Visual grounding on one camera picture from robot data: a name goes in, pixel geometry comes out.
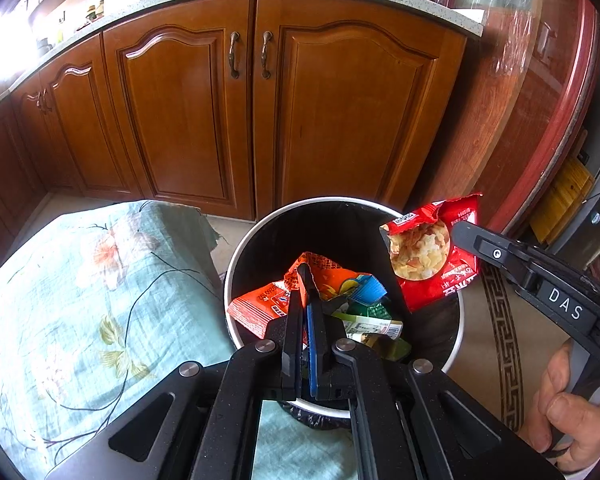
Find orange snack wrapper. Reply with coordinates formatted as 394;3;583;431
227;252;368;339

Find red chips snack bag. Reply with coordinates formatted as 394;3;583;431
379;193;481;313

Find white rimmed black trash bin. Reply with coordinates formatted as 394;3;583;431
223;195;466;428

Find wooden kitchen cabinets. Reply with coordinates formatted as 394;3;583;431
0;0;467;265

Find person's right hand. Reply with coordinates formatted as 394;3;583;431
518;341;600;479

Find green drink pouch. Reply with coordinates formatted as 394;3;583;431
332;301;412;362

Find blue orange snack bag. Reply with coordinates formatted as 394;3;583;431
349;274;387;306

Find yellow crate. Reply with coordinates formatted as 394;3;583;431
529;156;594;245

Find glass door wooden cabinet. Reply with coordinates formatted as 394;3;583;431
410;0;600;232

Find light blue floral tablecloth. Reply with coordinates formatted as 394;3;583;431
0;199;359;480

